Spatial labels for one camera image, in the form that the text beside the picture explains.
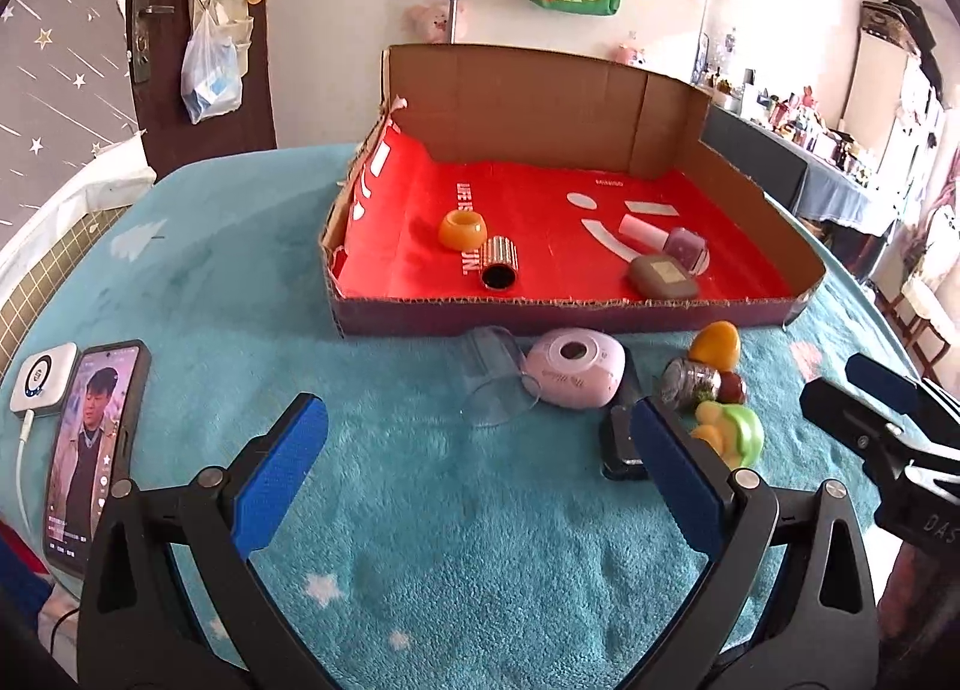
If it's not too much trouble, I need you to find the purple nail polish pink cap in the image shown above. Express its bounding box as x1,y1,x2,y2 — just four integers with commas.
619,214,711,277

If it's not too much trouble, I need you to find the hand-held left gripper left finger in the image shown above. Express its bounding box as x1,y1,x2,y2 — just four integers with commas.
77,392,331,690

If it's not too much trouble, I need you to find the small black box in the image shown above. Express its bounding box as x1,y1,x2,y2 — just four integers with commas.
598,352,653,482

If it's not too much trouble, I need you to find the cardboard box with red lining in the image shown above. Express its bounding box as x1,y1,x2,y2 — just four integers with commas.
319,43,827,338

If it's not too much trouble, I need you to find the silver ribbed cylinder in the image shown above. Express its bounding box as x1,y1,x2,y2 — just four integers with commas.
480,236,521,291

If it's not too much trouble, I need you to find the black smartphone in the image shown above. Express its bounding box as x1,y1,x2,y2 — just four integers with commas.
41,339,152,577

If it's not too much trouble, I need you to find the row of cosmetic bottles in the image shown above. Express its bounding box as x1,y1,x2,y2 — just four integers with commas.
709,64,946,188

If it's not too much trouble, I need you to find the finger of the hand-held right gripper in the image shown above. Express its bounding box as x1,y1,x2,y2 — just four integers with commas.
799,379,912,481
845,352,960,436

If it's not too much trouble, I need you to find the white plastic bag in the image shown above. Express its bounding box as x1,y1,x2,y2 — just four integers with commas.
180,11,245,126

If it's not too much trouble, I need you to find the clear plastic cup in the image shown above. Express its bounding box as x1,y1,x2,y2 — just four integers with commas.
457,326,545,430

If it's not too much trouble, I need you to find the wooden chair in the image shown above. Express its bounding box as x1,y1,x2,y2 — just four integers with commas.
870,262,960,376

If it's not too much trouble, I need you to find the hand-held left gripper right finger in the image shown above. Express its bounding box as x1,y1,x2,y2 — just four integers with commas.
630,396,880,690

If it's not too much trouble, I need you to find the grey cloth covered table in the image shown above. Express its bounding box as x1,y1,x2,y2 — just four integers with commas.
701,101,912,237

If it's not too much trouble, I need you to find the pale pink plush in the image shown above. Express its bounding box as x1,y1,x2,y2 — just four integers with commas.
409,0,470,44

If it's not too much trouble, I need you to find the teal fleece blanket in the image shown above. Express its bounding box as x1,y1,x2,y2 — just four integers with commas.
0,142,931,690

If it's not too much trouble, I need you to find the white cabinet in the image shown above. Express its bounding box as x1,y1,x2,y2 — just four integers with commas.
836,0,942,158

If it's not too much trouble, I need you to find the taupe eye shadow case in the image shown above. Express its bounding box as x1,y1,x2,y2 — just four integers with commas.
628,253,700,301

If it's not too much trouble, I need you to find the glitter nail polish maroon cap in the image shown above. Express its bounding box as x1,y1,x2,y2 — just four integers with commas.
660,358,749,407

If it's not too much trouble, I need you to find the white charger cable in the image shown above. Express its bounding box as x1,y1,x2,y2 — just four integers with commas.
15,409,46,537

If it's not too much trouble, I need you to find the metal door handle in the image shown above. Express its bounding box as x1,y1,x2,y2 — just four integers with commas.
127,0,177,85

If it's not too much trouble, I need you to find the wall photo collage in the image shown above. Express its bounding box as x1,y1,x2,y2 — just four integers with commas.
694,26,740,91

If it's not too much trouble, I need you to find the green figurine toy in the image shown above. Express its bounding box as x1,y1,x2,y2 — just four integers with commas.
690,400,766,470

